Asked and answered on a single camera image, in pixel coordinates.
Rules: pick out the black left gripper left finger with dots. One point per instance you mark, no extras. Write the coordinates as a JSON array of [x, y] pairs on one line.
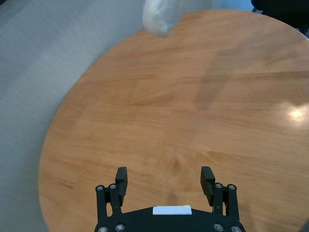
[[120, 186]]

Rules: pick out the white plastic-wrapped sandbag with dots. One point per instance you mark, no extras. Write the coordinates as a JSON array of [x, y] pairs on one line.
[[159, 17]]

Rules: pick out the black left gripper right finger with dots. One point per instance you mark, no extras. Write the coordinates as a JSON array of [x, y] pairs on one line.
[[207, 184]]

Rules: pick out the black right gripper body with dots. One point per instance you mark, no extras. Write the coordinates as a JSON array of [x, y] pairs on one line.
[[282, 8]]

